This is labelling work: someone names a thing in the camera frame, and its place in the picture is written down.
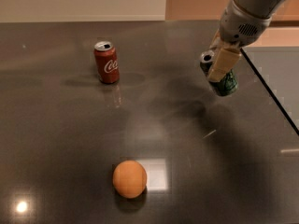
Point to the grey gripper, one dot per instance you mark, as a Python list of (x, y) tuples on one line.
[(239, 27)]

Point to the green soda can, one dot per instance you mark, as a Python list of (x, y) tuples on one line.
[(227, 85)]

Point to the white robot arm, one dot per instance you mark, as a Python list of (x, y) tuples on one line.
[(259, 8)]

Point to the red Coca-Cola can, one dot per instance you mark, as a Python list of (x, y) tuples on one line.
[(105, 56)]

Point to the orange ball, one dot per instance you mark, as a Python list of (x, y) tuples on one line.
[(129, 179)]

